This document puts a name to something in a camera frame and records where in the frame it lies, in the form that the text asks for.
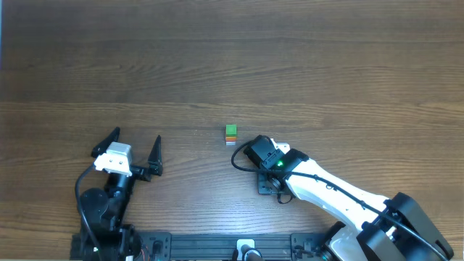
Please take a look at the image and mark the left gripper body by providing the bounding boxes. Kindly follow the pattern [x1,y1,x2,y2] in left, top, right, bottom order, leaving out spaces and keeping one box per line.
[130,165,154,183]

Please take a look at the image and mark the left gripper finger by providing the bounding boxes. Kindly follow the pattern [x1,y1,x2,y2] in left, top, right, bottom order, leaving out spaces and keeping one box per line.
[146,135,164,178]
[90,126,121,159]

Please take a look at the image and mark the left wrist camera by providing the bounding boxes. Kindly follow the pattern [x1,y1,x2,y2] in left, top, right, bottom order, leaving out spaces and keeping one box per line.
[93,141,133,178]

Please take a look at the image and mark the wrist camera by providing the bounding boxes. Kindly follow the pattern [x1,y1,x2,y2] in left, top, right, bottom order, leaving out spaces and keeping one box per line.
[93,141,133,178]
[270,138,291,155]

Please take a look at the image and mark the mounting rail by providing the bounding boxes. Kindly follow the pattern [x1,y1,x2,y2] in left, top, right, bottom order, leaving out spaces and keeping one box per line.
[70,231,336,261]

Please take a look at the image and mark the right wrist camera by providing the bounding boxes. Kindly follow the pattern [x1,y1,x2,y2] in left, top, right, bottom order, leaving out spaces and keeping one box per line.
[270,138,291,155]

